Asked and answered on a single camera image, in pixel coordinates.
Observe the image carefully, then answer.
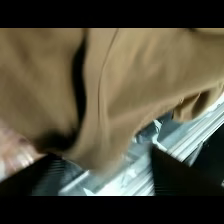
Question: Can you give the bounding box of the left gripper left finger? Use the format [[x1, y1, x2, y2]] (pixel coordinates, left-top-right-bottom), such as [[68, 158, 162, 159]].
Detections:
[[0, 153, 84, 197]]

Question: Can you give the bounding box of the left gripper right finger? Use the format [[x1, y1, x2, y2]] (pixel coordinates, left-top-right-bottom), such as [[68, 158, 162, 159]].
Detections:
[[151, 145, 224, 197]]

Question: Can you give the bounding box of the brown T-shirt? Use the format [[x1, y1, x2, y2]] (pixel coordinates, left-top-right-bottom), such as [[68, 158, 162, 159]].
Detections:
[[0, 28, 224, 174]]

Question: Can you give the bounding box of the silver frame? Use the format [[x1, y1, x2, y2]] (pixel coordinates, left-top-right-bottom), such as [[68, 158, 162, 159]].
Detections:
[[59, 99, 224, 197]]

